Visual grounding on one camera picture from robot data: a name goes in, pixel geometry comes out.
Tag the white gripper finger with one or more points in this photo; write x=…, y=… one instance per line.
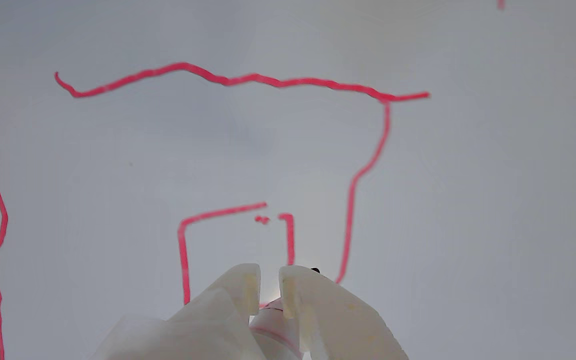
x=208, y=325
x=338, y=325

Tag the red whiteboard marker pen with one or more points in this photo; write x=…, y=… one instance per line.
x=273, y=332

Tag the white whiteboard with metal frame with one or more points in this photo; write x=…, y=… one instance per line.
x=118, y=150

